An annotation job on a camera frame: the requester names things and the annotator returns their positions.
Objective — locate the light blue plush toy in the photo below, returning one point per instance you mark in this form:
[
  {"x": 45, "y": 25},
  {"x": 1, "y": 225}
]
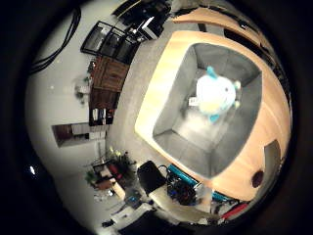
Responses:
[{"x": 215, "y": 93}]

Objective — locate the grey fabric storage container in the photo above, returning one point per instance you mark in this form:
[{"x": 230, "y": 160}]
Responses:
[{"x": 208, "y": 107}]

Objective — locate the green potted plant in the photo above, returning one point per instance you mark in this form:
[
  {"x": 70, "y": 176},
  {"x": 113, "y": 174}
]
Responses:
[{"x": 122, "y": 161}]

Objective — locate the dark wooden cabinet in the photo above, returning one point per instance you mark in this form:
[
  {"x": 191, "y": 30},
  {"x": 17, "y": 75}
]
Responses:
[{"x": 107, "y": 84}]

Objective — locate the blue box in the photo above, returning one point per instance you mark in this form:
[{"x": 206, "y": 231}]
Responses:
[{"x": 182, "y": 174}]

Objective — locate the purple eggplant plush toy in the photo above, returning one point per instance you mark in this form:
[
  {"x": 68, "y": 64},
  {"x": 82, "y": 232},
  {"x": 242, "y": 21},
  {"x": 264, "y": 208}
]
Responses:
[{"x": 257, "y": 178}]

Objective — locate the grey flat sheet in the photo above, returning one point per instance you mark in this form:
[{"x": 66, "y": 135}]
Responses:
[{"x": 272, "y": 157}]

